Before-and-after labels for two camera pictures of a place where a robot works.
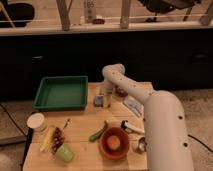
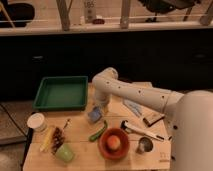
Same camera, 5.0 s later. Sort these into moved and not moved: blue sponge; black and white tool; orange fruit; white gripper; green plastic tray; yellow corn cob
Moved: blue sponge; white gripper
Not moved: black and white tool; green plastic tray; yellow corn cob; orange fruit
